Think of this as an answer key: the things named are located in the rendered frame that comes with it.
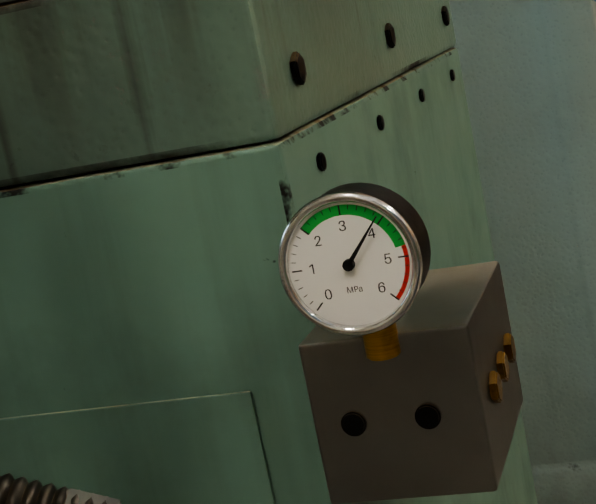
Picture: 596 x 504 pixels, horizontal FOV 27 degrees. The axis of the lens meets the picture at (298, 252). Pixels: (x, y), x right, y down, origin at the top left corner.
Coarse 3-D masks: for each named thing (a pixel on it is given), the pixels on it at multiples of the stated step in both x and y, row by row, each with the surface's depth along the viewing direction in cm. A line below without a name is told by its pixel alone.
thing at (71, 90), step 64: (64, 0) 61; (128, 0) 60; (192, 0) 59; (256, 0) 59; (320, 0) 70; (384, 0) 86; (448, 0) 112; (0, 64) 62; (64, 64) 61; (128, 64) 60; (192, 64) 60; (256, 64) 59; (320, 64) 68; (384, 64) 83; (0, 128) 63; (64, 128) 62; (128, 128) 61; (192, 128) 60; (256, 128) 59
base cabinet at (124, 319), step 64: (448, 64) 107; (320, 128) 66; (384, 128) 81; (448, 128) 103; (0, 192) 64; (64, 192) 63; (128, 192) 62; (192, 192) 61; (256, 192) 60; (320, 192) 65; (448, 192) 99; (0, 256) 65; (64, 256) 64; (128, 256) 63; (192, 256) 62; (256, 256) 61; (448, 256) 95; (0, 320) 66; (64, 320) 65; (128, 320) 64; (192, 320) 63; (256, 320) 62; (0, 384) 67; (64, 384) 66; (128, 384) 65; (192, 384) 64; (256, 384) 63; (0, 448) 67; (64, 448) 66; (128, 448) 65; (192, 448) 64; (256, 448) 63; (512, 448) 111
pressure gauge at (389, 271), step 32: (352, 192) 52; (384, 192) 54; (288, 224) 53; (320, 224) 53; (352, 224) 53; (384, 224) 52; (416, 224) 53; (288, 256) 54; (320, 256) 53; (384, 256) 53; (416, 256) 52; (288, 288) 54; (320, 288) 54; (352, 288) 53; (384, 288) 53; (416, 288) 52; (320, 320) 54; (352, 320) 54; (384, 320) 53; (384, 352) 56
